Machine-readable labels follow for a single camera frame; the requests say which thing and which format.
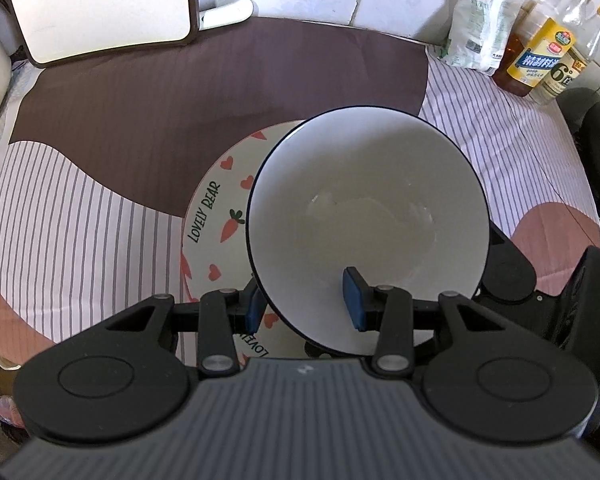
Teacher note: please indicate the striped brown pink tablecloth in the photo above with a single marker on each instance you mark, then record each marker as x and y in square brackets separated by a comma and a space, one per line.
[105, 135]

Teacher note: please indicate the dark shiny object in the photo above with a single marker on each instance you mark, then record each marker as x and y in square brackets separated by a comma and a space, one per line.
[595, 125]

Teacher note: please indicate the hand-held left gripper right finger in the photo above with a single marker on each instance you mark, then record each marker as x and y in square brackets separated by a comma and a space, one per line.
[355, 305]

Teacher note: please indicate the white cutting board brown edge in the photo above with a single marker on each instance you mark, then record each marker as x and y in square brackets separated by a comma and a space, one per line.
[100, 10]

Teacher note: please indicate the Lovely Bear cartoon plate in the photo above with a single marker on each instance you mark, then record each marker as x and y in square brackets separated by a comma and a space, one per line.
[215, 220]

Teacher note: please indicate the yellow label oil bottle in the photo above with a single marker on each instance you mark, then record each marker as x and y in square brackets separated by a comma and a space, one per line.
[537, 57]

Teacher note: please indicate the white plastic bag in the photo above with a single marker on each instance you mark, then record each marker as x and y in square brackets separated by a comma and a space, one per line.
[475, 30]

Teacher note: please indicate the white ribbed bowl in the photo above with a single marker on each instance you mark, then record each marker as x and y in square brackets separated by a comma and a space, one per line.
[360, 185]

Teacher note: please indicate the pale label vinegar bottle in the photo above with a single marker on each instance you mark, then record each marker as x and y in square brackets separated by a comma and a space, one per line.
[555, 80]

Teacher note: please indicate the amber liquid bottle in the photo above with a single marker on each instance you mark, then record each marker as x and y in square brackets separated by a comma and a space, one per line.
[512, 67]

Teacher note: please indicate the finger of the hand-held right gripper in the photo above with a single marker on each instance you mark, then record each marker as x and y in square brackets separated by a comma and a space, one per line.
[320, 351]

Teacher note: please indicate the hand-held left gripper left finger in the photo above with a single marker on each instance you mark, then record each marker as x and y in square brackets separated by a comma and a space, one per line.
[254, 312]

